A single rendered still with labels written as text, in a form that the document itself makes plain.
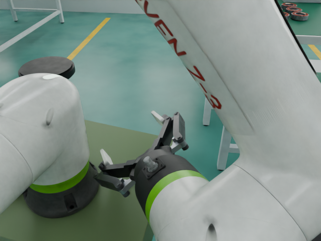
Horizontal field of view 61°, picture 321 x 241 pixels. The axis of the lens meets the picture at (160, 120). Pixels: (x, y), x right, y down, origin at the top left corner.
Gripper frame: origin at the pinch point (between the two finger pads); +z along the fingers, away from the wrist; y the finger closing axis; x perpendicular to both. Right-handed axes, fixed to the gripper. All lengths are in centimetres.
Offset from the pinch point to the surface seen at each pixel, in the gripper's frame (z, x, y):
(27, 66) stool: 139, -21, 27
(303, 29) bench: 88, 51, -126
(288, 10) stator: 116, 46, -143
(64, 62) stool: 138, -10, 7
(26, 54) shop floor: 321, -30, 44
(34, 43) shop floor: 355, -36, 31
